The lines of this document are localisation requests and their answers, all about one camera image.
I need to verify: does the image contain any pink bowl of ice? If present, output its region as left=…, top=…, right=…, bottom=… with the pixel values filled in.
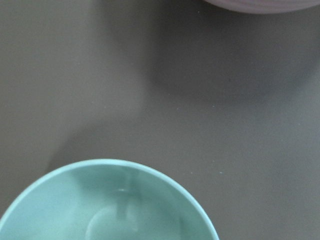
left=206, top=0, right=320, bottom=14

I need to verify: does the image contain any mint green bowl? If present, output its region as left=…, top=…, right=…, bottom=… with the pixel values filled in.
left=0, top=159, right=218, bottom=240

